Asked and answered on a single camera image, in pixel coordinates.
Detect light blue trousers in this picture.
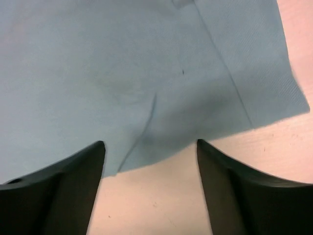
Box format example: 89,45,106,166
0,0,310,182

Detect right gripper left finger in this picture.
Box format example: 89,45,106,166
0,141,106,235

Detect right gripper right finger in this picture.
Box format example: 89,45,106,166
197,140,313,235

